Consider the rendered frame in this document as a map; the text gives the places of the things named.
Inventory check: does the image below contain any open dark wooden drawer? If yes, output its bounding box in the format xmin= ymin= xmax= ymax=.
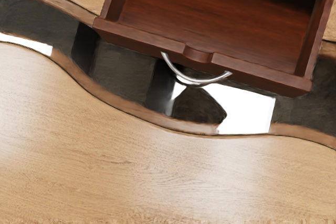
xmin=92 ymin=0 xmax=336 ymax=99

